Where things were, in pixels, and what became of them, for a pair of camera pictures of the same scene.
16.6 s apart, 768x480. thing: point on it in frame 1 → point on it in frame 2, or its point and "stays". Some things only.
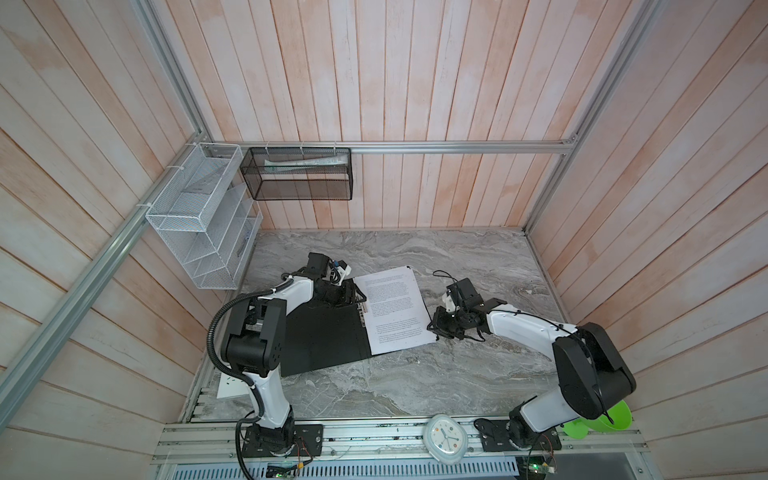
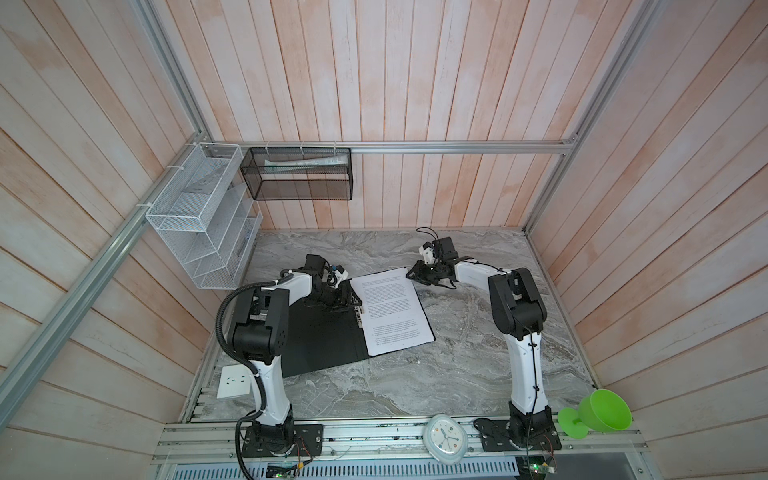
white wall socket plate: (231, 386) stays
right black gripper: (437, 324) → (417, 274)
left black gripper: (345, 300) stays
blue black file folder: (317, 334) stays
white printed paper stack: (348, 337) → (392, 313)
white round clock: (444, 438) stays
